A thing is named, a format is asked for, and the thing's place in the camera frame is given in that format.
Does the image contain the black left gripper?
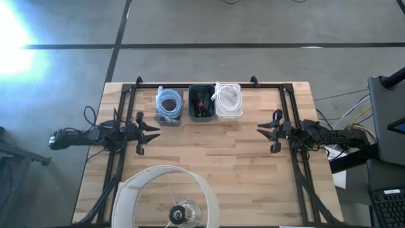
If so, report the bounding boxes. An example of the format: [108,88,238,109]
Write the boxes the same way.
[125,111,161,156]

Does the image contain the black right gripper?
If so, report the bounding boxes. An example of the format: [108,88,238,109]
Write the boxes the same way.
[256,108,293,155]

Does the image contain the translucent grey plastic bin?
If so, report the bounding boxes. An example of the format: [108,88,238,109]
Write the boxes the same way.
[154,86,185,127]

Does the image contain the dark teal plastic bin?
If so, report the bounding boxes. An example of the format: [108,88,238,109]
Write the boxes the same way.
[187,84,218,123]

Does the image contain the white lamp shade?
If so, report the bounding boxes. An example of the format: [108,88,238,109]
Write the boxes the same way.
[111,164,221,228]

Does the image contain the white paper sheet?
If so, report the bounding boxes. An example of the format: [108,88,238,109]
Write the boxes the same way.
[325,145,347,189]

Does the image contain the black side beam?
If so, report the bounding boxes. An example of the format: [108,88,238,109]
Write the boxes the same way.
[328,143,380,175]

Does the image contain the silver metal lamp body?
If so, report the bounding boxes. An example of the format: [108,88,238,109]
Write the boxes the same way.
[168,198,203,227]

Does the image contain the grey case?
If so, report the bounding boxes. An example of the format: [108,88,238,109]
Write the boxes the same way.
[366,158,405,191]

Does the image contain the black tablet screen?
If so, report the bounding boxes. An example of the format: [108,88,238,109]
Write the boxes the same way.
[387,117,405,136]

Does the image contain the black floor stand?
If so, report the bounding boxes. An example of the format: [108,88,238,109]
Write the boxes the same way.
[0,125,52,228]

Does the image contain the black pole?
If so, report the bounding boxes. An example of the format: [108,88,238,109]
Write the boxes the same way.
[380,66,405,90]

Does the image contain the black keyboard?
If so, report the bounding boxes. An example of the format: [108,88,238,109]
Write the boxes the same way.
[369,187,405,228]

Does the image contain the black aluminium table frame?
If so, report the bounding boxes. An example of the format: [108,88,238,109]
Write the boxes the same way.
[75,75,344,227]

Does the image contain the thin black arm wire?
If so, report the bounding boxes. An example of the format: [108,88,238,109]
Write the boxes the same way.
[82,105,97,128]

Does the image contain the yellow wire bundle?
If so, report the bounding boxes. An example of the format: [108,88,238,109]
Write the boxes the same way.
[344,105,378,141]

